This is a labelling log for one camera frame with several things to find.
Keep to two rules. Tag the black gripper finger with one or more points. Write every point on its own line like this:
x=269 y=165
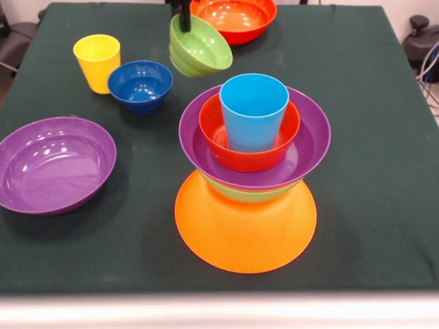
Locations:
x=173 y=7
x=185 y=17

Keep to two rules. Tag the small green plastic bowl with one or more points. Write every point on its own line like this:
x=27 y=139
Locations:
x=202 y=51

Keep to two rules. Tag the large red plastic bowl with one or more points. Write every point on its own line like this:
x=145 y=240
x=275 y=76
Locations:
x=243 y=20

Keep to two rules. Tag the blue plastic bowl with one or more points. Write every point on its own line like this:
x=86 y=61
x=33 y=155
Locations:
x=140 y=89

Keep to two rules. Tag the light blue plastic cup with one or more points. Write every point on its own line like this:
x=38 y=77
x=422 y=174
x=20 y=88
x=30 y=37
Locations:
x=254 y=127

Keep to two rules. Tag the small red plastic bowl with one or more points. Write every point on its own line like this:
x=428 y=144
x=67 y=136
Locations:
x=247 y=159

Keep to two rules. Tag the purple plastic bowl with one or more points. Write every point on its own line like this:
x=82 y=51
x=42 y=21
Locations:
x=312 y=137
x=55 y=164

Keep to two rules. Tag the large green plastic bowl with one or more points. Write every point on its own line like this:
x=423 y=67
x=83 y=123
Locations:
x=247 y=196

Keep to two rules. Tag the large orange plastic bowl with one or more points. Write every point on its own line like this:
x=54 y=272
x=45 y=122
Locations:
x=243 y=236

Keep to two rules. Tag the yellow plastic cup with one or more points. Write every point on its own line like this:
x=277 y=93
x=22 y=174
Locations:
x=97 y=65

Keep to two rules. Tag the dark grey stand base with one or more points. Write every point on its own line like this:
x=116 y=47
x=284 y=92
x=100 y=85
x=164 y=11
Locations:
x=420 y=37
x=20 y=37

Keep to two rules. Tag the dark green tablecloth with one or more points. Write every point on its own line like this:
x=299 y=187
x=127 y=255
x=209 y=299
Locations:
x=360 y=171

